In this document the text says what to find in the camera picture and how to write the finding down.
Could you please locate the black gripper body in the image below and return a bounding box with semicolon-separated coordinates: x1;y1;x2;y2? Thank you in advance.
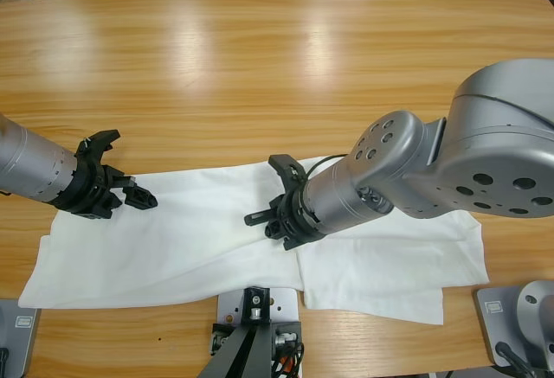
266;185;325;253
52;155;136;222

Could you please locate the white Unitree t-shirt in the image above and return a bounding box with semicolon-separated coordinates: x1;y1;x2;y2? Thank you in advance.
19;154;491;326

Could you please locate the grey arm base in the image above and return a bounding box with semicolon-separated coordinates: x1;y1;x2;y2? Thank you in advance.
0;299;41;378
472;280;554;373

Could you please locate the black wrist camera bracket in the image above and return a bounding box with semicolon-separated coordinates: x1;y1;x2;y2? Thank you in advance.
267;154;307;191
75;129;121;163

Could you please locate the white mount plate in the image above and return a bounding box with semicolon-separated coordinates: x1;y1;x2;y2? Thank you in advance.
216;287;302;326

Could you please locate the black corner bracket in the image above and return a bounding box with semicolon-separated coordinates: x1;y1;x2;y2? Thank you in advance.
209;320;237;356
271;319;304;356

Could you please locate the dark camera post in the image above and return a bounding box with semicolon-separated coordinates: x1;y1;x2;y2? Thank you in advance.
202;286;274;378

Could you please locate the black cable at post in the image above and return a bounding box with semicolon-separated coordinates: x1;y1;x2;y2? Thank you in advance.
292;342;307;378

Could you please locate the red cable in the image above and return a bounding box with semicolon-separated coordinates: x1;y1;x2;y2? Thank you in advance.
275;351;300;378

